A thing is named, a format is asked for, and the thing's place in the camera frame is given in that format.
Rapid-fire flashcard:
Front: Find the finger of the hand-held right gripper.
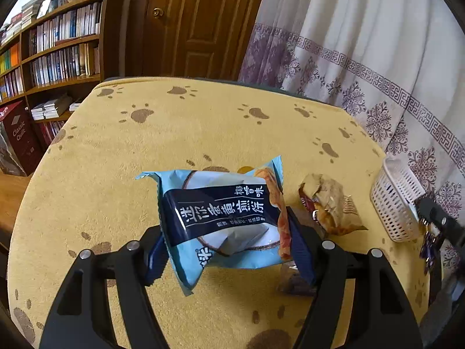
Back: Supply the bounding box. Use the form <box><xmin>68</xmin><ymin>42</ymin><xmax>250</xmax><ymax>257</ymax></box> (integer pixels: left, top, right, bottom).
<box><xmin>415</xmin><ymin>193</ymin><xmax>465</xmax><ymax>252</ymax></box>

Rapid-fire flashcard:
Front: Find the yellow paw-print tablecloth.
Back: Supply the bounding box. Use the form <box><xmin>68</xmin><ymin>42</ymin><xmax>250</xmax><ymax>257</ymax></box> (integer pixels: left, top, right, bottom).
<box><xmin>7</xmin><ymin>77</ymin><xmax>446</xmax><ymax>349</ymax></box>

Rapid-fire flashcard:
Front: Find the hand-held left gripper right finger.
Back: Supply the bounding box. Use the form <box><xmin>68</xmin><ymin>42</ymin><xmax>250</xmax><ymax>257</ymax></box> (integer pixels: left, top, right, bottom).
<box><xmin>286</xmin><ymin>206</ymin><xmax>424</xmax><ymax>349</ymax></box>

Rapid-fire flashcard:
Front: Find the white purple-pattern curtain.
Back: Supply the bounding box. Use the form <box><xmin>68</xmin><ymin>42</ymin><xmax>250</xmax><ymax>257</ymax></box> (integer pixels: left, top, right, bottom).
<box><xmin>238</xmin><ymin>0</ymin><xmax>465</xmax><ymax>262</ymax></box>

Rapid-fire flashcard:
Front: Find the stack of books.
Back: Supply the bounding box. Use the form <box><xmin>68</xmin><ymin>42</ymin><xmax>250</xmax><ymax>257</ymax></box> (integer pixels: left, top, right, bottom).
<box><xmin>21</xmin><ymin>0</ymin><xmax>50</xmax><ymax>19</ymax></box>

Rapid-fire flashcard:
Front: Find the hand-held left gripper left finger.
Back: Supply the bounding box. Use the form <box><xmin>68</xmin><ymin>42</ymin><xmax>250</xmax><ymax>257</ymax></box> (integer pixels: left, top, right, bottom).
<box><xmin>38</xmin><ymin>225</ymin><xmax>171</xmax><ymax>349</ymax></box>

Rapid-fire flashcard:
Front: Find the red cardboard box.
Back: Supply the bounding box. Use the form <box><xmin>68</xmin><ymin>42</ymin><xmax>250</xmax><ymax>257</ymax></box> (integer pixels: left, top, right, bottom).
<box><xmin>0</xmin><ymin>100</ymin><xmax>44</xmax><ymax>177</ymax></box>

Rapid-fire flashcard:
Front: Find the brown clear nut packet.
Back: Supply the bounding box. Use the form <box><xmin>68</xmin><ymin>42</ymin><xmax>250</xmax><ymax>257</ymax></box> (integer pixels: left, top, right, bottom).
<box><xmin>279</xmin><ymin>260</ymin><xmax>320</xmax><ymax>297</ymax></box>

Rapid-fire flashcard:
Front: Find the blue snack packet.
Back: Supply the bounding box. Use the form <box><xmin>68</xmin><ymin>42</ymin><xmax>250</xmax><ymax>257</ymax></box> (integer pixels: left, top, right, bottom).
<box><xmin>136</xmin><ymin>156</ymin><xmax>291</xmax><ymax>296</ymax></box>

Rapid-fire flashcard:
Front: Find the wooden door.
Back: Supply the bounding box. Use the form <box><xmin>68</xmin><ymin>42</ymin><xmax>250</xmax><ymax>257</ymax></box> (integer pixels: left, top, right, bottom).
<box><xmin>125</xmin><ymin>0</ymin><xmax>271</xmax><ymax>81</ymax></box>

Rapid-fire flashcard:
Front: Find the brown orange snack packet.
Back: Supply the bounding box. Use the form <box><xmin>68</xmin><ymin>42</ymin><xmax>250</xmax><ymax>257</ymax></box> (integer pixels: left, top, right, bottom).
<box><xmin>298</xmin><ymin>174</ymin><xmax>368</xmax><ymax>236</ymax></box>

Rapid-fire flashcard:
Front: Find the white plastic basket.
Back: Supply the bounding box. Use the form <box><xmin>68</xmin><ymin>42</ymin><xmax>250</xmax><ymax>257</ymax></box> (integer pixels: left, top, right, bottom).
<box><xmin>370</xmin><ymin>156</ymin><xmax>429</xmax><ymax>243</ymax></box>

